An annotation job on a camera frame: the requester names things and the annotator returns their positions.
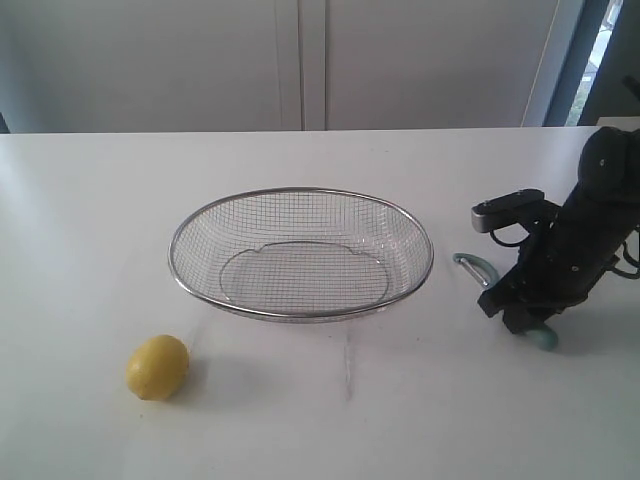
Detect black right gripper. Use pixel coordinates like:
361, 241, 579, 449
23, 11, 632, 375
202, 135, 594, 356
477, 187, 639, 334

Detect teal handled vegetable peeler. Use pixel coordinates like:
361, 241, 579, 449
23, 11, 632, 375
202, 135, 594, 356
452, 253, 559, 351

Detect yellow lemon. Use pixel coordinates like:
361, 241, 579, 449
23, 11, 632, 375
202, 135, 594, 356
125, 335, 190, 401

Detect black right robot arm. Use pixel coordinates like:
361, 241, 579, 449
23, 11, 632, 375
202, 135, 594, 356
472, 127, 639, 334

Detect white cabinet doors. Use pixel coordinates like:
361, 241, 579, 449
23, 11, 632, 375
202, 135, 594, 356
1, 1, 584, 133

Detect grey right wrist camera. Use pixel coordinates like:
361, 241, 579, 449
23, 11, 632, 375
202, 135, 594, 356
471, 189, 545, 233

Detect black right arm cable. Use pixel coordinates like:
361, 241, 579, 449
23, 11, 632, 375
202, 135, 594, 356
489, 219, 640, 279

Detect oval metal wire mesh basket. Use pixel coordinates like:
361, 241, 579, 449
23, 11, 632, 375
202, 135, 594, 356
168, 187, 434, 324

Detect window with grey frame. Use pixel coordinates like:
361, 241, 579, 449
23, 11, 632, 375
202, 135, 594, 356
519, 1, 639, 131

